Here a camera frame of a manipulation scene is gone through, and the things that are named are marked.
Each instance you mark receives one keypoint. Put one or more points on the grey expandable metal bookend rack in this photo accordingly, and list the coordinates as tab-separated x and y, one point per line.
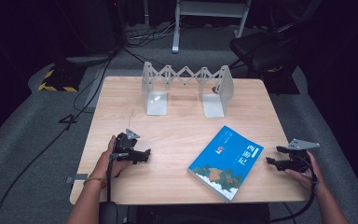
157	102

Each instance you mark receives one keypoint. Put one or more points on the white metal stand frame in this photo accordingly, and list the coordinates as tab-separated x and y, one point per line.
176	31

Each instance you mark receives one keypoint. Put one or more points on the person's right hand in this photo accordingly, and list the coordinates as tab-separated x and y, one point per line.
307	177

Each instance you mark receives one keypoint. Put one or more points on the person's left hand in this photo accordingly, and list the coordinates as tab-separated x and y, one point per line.
105	166

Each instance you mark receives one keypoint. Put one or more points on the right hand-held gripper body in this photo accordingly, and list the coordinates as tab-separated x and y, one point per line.
300	158

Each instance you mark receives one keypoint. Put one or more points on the grey stand base plate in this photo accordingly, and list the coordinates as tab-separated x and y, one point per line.
88	58

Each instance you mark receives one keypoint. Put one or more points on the black chair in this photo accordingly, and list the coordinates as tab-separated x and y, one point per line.
261	49

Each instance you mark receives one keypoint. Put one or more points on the blue book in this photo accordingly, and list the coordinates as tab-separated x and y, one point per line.
227	158

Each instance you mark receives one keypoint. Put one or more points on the yellow and black striped base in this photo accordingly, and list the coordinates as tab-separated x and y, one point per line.
60	79

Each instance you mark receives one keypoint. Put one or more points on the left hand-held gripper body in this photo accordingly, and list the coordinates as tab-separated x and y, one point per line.
125	146

